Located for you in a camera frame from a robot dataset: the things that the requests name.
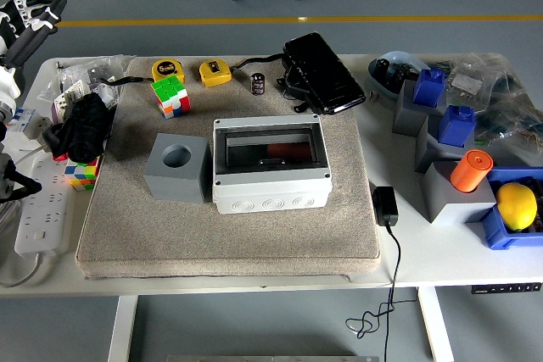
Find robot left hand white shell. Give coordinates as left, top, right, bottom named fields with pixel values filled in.
left=0, top=0, right=68, bottom=104

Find orange cylinder battery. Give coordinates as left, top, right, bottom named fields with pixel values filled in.
left=266, top=143, right=313, bottom=159
left=450, top=149, right=495, bottom=193

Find white junction box clear lid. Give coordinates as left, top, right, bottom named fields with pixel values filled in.
left=210, top=114, right=332, bottom=214

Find clear bags of metal parts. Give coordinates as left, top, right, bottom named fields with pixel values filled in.
left=37, top=54, right=137, bottom=125

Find white labelled packet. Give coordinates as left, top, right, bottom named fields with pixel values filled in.
left=59, top=79, right=88, bottom=104

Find white socket module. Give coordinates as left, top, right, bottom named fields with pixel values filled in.
left=31, top=117, right=53, bottom=139

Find black cloth bundle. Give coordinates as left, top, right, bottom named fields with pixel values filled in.
left=41, top=92, right=110, bottom=164

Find yellow tape measure 5m label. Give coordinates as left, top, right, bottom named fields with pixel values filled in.
left=151, top=58, right=188, bottom=83

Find small colourful puzzle cube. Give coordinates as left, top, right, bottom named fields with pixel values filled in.
left=63, top=157, right=103, bottom=192

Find large colourful puzzle cube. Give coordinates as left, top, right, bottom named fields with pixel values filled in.
left=150, top=75, right=192, bottom=120

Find white power strip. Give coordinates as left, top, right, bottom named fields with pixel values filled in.
left=14, top=153, right=72, bottom=258

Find yellow tape measure black clip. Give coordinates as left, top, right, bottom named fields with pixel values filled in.
left=199, top=59, right=233, bottom=88

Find grey block with round hole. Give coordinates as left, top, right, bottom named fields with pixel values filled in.
left=143, top=132, right=212, bottom=204
left=423, top=159, right=497, bottom=225

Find grey-brown table mat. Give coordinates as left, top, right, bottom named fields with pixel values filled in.
left=75, top=55, right=382, bottom=281

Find black zip case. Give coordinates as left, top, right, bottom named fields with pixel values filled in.
left=277, top=31, right=367, bottom=116

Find white table leg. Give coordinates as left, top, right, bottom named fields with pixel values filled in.
left=108, top=295, right=139, bottom=362
left=417, top=287, right=455, bottom=362

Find light blue bowl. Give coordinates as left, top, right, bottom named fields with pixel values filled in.
left=367, top=50, right=429, bottom=103

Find black relay component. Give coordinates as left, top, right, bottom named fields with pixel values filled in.
left=388, top=63, right=419, bottom=92

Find grey block with square hole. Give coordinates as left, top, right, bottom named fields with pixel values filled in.
left=391, top=79, right=449, bottom=138
left=414, top=114, right=489, bottom=175

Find black power adapter plug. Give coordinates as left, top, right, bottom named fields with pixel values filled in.
left=372, top=186, right=400, bottom=227

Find blue square peg block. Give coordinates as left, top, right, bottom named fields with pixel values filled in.
left=412, top=68, right=447, bottom=108
left=436, top=105, right=477, bottom=147

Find clear bags of electronic parts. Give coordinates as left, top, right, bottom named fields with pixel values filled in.
left=428, top=53, right=543, bottom=168

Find blue plastic bin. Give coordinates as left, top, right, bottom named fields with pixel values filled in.
left=480, top=166, right=543, bottom=251

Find yellow lemon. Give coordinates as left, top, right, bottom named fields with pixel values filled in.
left=495, top=182, right=539, bottom=232

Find black table control panel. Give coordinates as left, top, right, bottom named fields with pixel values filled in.
left=470, top=282, right=543, bottom=295

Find white circuit breaker blue switch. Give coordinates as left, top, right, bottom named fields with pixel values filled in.
left=4, top=106, right=38, bottom=138

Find black tape measure strap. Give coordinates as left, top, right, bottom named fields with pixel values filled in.
left=95, top=75, right=154, bottom=86

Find white plug cable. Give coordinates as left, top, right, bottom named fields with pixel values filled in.
left=8, top=143, right=50, bottom=168

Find grey coiled cable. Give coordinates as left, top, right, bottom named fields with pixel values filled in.
left=0, top=198, right=22, bottom=253

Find black case strap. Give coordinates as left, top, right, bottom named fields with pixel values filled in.
left=231, top=53, right=286, bottom=73

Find white power strip cord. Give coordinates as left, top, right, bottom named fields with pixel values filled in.
left=0, top=251, right=46, bottom=289

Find black adapter cord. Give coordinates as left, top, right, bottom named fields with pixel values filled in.
left=345, top=224, right=419, bottom=362

